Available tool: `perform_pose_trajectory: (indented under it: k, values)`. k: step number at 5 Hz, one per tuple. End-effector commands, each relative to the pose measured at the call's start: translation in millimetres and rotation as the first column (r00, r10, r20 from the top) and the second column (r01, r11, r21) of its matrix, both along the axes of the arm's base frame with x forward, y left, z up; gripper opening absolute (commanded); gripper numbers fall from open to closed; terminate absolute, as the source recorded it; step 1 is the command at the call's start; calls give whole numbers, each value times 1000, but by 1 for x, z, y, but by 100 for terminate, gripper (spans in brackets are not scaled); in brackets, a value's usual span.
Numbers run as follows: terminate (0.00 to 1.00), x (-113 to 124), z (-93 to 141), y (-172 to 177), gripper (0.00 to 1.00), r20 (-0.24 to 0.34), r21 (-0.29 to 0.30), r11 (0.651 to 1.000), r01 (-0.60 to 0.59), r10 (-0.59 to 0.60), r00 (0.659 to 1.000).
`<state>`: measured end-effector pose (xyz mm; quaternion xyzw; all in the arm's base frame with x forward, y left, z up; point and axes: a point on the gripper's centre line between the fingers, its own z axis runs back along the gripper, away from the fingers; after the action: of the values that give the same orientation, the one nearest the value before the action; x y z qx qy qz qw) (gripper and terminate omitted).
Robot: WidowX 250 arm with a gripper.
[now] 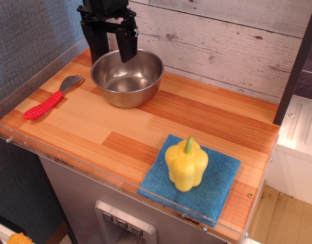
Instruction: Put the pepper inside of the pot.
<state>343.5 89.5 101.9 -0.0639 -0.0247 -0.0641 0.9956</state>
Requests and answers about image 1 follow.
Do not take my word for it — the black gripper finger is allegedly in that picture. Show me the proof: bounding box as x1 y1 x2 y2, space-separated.
80 20 109 64
115 16 139 63

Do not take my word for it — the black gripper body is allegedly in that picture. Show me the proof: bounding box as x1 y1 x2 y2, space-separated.
77 0 136 22

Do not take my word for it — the yellow capsicum with green stem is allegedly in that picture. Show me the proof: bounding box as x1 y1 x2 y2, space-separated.
165 136 209 192

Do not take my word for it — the stainless steel bowl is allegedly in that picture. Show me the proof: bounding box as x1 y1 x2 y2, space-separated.
91 49 165 108

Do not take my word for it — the silver toy fridge cabinet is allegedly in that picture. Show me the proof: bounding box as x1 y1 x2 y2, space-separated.
40 157 242 243

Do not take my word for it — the blue folded cloth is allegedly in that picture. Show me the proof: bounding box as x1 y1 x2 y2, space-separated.
137 135 241 227

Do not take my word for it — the white toy sink unit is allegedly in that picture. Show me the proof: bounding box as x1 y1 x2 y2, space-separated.
265 96 312 204

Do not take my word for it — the yellow object at bottom left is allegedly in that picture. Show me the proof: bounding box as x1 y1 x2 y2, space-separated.
7 233 33 244

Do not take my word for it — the spork with red handle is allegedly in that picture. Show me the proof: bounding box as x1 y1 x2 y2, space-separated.
23 75 84 120

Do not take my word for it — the clear acrylic guard rail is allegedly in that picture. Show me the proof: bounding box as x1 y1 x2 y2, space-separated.
0 32 283 243

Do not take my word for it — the dark right shelf post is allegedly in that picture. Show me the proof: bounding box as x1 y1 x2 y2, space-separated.
273 14 312 126

